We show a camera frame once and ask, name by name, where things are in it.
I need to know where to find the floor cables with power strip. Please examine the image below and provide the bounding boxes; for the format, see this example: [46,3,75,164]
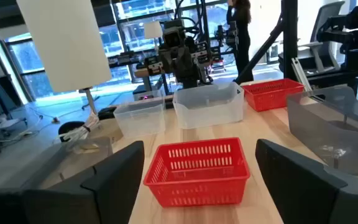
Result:
[0,105,62,147]

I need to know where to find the small white background lamp shade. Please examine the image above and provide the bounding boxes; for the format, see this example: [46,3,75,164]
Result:
[144,21,164,40]

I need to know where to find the grey office chair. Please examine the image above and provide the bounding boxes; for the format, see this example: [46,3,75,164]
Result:
[278,1,346,74]

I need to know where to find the black table clamp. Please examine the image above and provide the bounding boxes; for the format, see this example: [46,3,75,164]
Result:
[57,121,86,142]

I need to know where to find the white bundled lamp cable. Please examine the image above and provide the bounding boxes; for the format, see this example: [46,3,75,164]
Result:
[53,111,101,144]

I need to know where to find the round wooden lamp base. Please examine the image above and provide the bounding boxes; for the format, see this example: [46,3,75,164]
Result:
[88,126,124,144]

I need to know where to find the black table frame rail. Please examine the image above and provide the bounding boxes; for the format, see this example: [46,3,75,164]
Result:
[97,105,117,121]

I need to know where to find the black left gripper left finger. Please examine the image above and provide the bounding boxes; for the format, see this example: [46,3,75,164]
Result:
[0,141,145,224]

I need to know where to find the silver aluminium profile bar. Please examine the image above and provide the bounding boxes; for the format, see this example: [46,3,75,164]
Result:
[290,57,314,93]

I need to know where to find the thin metal lamp pole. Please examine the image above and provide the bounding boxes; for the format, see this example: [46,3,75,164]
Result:
[84,88,98,116]

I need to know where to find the grey translucent plastic bin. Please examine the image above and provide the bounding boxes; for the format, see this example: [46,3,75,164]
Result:
[286,85,358,175]
[20,136,114,190]

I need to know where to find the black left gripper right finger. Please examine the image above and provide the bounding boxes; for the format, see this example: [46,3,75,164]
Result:
[255,139,358,224]

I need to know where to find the red plastic slotted basket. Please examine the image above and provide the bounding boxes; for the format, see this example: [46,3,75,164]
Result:
[143,137,251,208]
[242,78,305,112]

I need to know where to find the person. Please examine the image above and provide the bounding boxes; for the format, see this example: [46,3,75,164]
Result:
[226,0,255,83]

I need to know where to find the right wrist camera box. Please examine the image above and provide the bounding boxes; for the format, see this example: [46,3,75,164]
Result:
[162,27,186,48]

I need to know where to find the large clear plastic bin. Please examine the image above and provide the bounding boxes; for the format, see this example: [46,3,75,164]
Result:
[172,81,245,130]

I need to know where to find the small clear plastic bin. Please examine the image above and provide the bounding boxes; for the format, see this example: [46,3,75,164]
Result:
[112,96,167,139]

